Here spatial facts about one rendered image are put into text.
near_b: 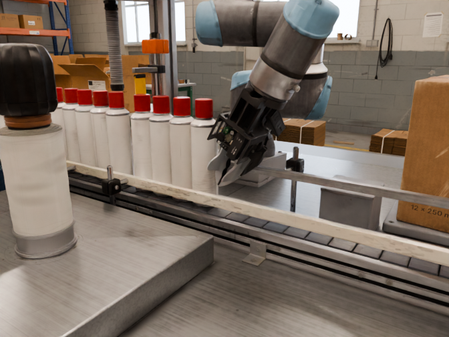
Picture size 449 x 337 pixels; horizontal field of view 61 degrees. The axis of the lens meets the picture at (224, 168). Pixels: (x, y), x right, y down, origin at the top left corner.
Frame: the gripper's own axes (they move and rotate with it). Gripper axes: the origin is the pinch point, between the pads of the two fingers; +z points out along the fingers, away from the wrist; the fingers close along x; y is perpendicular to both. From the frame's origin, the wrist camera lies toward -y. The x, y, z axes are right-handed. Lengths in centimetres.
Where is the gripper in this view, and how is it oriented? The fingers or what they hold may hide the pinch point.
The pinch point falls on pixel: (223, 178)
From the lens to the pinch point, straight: 73.5
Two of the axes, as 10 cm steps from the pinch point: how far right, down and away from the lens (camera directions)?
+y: -5.4, 2.4, -8.0
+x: 7.3, 6.1, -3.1
